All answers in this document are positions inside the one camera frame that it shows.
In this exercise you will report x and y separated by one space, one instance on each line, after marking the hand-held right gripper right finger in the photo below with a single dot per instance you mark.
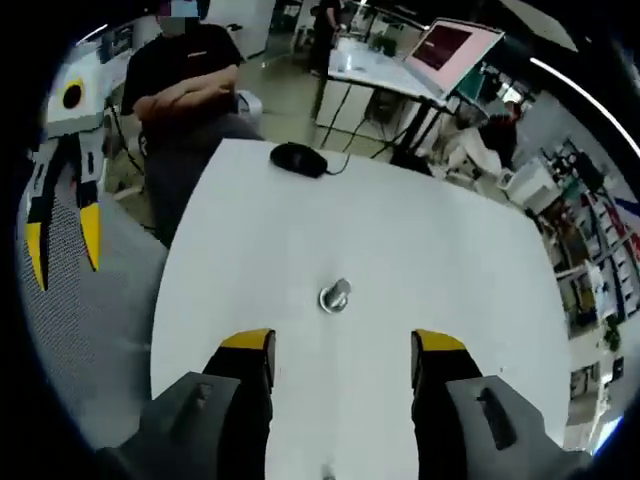
480 430

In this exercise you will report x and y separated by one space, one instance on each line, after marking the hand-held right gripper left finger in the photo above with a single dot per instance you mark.
200 430

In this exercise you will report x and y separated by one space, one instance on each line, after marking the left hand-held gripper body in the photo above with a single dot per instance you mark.
90 112

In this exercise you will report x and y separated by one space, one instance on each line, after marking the large threaded stud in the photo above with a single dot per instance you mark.
340 290

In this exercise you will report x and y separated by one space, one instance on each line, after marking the grey mesh office chair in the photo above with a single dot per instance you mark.
100 325

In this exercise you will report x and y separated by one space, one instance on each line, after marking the black computer mouse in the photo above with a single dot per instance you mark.
297 160

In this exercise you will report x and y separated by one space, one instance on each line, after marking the storage shelf with white bins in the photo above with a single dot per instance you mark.
600 240

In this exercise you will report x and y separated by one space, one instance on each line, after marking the white standing desk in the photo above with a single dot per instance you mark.
370 70

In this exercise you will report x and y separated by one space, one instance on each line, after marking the small desk plant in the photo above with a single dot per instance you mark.
385 46

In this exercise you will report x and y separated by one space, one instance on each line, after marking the ceiling light strip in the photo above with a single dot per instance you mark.
590 97

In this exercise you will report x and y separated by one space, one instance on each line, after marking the computer monitor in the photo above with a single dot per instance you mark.
450 52

